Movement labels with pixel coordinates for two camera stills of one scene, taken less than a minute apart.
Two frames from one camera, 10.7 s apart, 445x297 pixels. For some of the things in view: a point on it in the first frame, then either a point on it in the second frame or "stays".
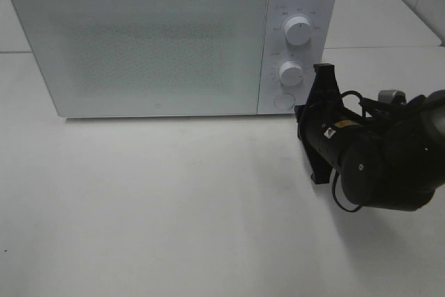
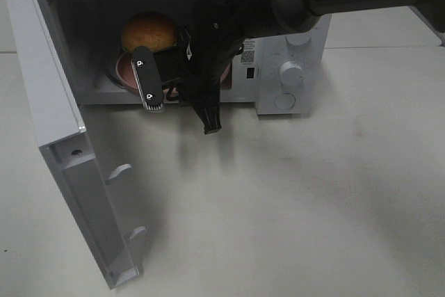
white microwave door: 147,49 to 89,191
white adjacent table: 367,13 stays
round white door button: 284,101 stays
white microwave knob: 290,74 stays
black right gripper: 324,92 to 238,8
